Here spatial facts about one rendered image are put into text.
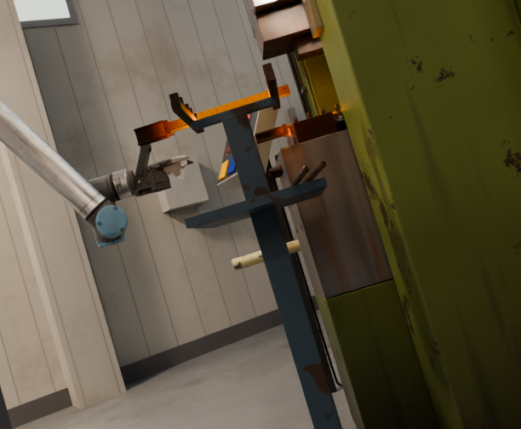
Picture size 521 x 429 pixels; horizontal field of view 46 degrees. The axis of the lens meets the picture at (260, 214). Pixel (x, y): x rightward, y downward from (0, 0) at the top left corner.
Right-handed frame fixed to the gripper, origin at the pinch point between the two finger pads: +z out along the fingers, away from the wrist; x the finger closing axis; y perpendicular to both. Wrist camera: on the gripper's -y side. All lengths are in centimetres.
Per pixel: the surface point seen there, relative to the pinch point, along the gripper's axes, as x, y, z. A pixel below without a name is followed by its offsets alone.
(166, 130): 39.8, -2.0, -0.9
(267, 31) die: 7.5, -29.6, 35.1
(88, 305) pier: -197, 40, -101
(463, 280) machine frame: 48, 55, 58
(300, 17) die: 7, -31, 46
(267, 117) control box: -43, -14, 31
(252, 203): 71, 24, 14
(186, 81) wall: -278, -104, -4
